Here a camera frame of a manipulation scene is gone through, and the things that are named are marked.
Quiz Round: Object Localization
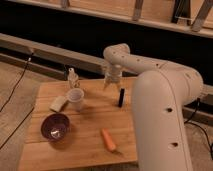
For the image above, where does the beige cloth roll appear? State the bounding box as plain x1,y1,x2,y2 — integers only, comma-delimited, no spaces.
50,96,67,112

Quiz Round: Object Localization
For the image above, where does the orange carrot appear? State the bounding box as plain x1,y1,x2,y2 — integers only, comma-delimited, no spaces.
101,129,121,155

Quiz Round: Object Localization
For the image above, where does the small clear bottle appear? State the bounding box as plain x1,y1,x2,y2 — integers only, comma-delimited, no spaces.
68,68,80,88

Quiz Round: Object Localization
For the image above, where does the black cable at right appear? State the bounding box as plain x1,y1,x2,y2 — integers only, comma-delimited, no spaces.
183,97,213,161

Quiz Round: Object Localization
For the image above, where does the black cable on floor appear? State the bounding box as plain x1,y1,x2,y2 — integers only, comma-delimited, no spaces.
0,49,36,150

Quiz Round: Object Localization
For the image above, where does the dark purple bowl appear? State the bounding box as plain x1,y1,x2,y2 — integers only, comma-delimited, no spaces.
41,113,70,142

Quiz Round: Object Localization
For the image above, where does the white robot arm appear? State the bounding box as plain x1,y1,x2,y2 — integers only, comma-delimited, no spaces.
103,43,203,171

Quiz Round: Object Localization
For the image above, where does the white plastic cup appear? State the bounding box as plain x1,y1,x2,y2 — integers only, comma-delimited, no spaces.
66,88,84,111

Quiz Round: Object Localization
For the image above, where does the wooden board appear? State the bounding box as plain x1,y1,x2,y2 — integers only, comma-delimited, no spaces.
18,77,137,171

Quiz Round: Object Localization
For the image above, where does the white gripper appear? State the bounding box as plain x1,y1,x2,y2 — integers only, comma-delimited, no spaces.
103,64,122,91

